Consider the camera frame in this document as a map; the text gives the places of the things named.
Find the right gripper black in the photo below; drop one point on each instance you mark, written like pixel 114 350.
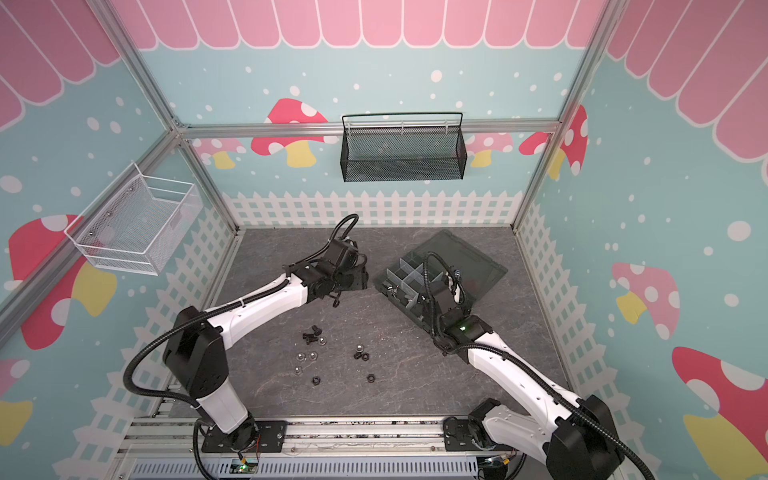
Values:
pixel 433 297

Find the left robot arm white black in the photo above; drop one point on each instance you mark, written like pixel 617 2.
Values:
pixel 196 346

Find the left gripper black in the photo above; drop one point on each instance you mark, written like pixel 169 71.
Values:
pixel 360 279

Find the white wire mesh basket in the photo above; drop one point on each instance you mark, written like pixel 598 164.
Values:
pixel 136 224

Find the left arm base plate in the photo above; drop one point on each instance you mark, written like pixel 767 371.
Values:
pixel 262 436

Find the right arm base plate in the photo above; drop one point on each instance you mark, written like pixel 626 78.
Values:
pixel 465 434

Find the dark green compartment organizer box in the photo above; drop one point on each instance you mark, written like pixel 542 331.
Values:
pixel 402 281

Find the white slotted cable duct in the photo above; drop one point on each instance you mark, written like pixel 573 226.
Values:
pixel 345 468

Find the black wire mesh basket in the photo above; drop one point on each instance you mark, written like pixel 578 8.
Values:
pixel 410 146

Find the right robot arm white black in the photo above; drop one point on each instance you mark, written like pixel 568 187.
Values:
pixel 575 437

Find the silver washers cluster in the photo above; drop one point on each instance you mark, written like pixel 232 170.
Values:
pixel 308 356

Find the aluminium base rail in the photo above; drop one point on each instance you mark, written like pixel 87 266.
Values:
pixel 306 436

